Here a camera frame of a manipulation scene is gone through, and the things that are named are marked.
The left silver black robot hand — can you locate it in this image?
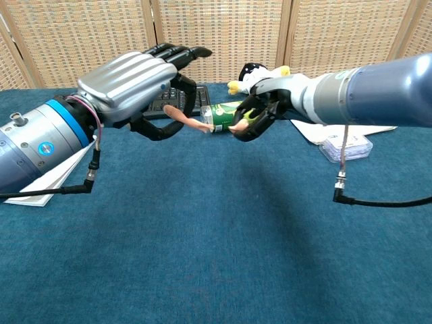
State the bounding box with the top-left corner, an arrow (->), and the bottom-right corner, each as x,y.
76,43 -> 213,142

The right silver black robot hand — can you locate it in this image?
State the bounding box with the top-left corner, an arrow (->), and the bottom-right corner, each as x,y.
232,74 -> 321,142

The small pink object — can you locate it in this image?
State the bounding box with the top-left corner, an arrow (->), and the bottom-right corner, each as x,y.
163,104 -> 250,135

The black white plush penguin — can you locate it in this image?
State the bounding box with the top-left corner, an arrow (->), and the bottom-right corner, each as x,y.
227,62 -> 291,97

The black computer keyboard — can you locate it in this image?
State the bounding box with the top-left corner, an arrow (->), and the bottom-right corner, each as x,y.
141,84 -> 212,119

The green label plastic bottle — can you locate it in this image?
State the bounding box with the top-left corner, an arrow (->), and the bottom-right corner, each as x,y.
200,100 -> 267,135

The woven wicker folding screen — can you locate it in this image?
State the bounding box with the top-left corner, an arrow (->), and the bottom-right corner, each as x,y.
0,0 -> 432,91

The clear plastic card box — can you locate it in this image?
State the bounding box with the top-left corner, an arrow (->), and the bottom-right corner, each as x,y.
319,133 -> 374,165

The yellow and white notebook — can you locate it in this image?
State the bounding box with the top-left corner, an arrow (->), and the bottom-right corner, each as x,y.
3,134 -> 99,207

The blue felt table cover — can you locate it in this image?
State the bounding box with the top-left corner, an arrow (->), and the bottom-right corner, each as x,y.
0,82 -> 432,324

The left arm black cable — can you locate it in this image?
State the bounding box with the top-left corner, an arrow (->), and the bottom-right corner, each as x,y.
0,95 -> 105,200

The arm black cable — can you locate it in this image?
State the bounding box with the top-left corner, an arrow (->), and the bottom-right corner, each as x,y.
0,95 -> 105,200
332,124 -> 432,207

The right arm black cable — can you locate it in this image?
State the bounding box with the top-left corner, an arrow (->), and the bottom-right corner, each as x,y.
332,124 -> 432,207

